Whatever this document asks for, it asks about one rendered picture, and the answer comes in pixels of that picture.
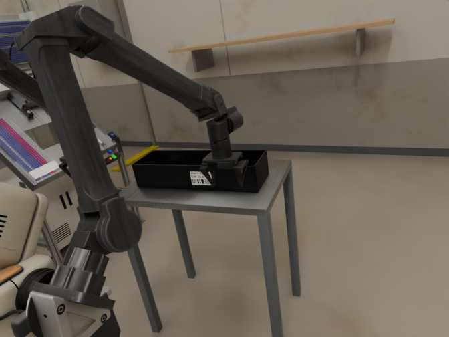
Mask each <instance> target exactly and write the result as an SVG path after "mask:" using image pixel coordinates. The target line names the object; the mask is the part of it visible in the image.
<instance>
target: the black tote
mask: <svg viewBox="0 0 449 337"><path fill-rule="evenodd" d="M211 152H212V151H211V150H153V151H151V152H149V153H148V154H147V155H145V156H143V157H142V158H141V159H139V160H138V161H136V162H135V163H134V164H132V168H133V171H134V176H135V179H136V183H137V185H138V187H149V188H163V189H191V190H206V191H234V192H248V193H258V192H259V190H260V189H261V187H262V186H263V183H264V182H265V180H266V178H267V177H268V175H269V166H268V160H267V150H232V152H242V154H243V157H242V158H239V159H238V162H239V161H242V160H248V161H249V163H248V165H247V169H246V171H245V175H244V179H243V186H242V187H241V188H240V187H239V184H238V181H237V177H236V174H235V170H234V169H219V168H218V165H217V164H214V168H215V183H216V185H215V186H214V187H212V185H211V184H210V182H209V181H208V179H207V178H206V177H205V176H204V175H203V174H202V173H201V172H200V169H199V168H200V167H201V166H202V163H203V161H202V160H203V159H204V158H205V157H206V156H207V155H208V154H209V153H211Z"/></svg>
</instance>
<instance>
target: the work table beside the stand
mask: <svg viewBox="0 0 449 337"><path fill-rule="evenodd" d="M268 166H269V175H268V177H267V178H266V180H265V182H264V183H263V186H262V187H261V189H260V190H259V192H258V193H248V192H234V191H206V190H191V189H163V188H149V187H138V185H137V183H136V180H135V181H134V182H132V183H131V184H129V185H128V186H127V187H126V188H124V189H123V190H121V191H120V192H119V195H120V197H124V199H125V202H126V205H127V206H133V207H149V208H159V209H172V214H173V217H174V222H175V225H176V231H177V234H178V239H179V242H180V247H181V251H182V256H183V259H184V264H185V267H186V272H187V276H188V278H192V279H194V277H195V275H196V272H195V268H194V263H193V259H192V254H191V250H190V246H189V242H188V236H187V233H186V227H185V224H184V219H183V216H182V210H185V211H202V212H211V213H228V214H237V215H254V216H257V223H258V228H259V238H260V244H261V254H262V260H263V270H264V275H265V285H266V291H267V301H268V307H269V317H270V323H271V333H272V337H283V325H282V319H281V307H280V300H279V288H278V281H277V270H276V263H275V251H274V245H273V232H272V226H271V214H270V210H271V207H272V206H273V203H274V202H275V199H276V198H277V195H278V193H279V191H280V189H281V187H282V185H283V192H284V200H285V215H286V223H287V238H288V246H289V261H290V269H291V284H292V292H293V296H299V297H300V294H301V282H300V273H299V256H298V246H297V228H296V219H295V202H294V192H293V174H292V164H291V160H268ZM127 252H128V256H129V258H130V262H131V265H132V269H133V271H134V275H135V277H136V281H137V284H138V287H139V290H140V293H141V296H142V300H143V302H144V306H145V309H146V313H147V315H148V319H149V321H150V325H151V327H152V331H153V332H157V333H159V332H160V331H161V329H162V323H161V320H160V316H159V313H158V309H157V307H156V302H155V300H154V296H153V293H152V289H151V287H150V282H149V280H148V276H147V273H146V269H145V267H144V263H143V260H142V256H141V253H140V250H139V247H138V244H137V245H136V246H135V247H134V248H133V249H131V250H129V251H127Z"/></svg>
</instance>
